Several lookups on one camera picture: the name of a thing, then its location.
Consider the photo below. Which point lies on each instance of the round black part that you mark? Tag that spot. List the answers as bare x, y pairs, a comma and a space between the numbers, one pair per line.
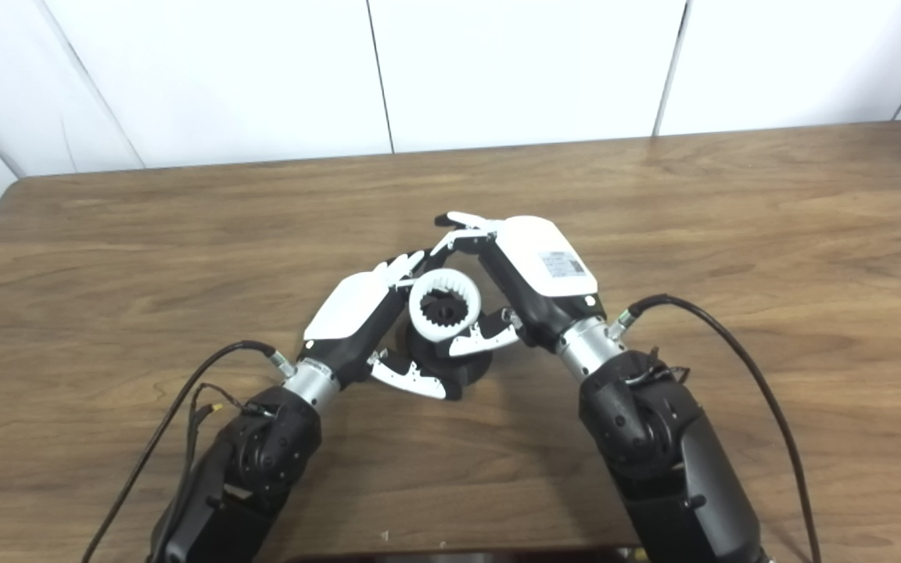
462, 369

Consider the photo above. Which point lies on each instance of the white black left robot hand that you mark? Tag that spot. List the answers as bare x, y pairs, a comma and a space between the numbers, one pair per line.
349, 313

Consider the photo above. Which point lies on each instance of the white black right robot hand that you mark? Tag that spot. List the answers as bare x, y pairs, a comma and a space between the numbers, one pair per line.
544, 297

